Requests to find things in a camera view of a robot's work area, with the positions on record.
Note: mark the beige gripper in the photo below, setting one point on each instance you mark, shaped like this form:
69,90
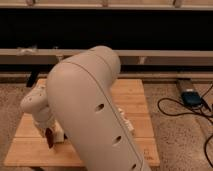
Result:
50,125

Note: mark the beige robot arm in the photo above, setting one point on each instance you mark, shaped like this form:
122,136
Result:
77,95

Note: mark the white tube bottle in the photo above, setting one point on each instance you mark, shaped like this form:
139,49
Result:
126,123

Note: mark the dark red pepper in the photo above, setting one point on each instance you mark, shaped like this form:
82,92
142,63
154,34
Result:
49,137

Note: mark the wooden board table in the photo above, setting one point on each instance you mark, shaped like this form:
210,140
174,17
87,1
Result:
29,149

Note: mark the blue power adapter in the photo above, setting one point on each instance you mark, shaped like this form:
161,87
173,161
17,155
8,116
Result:
191,99

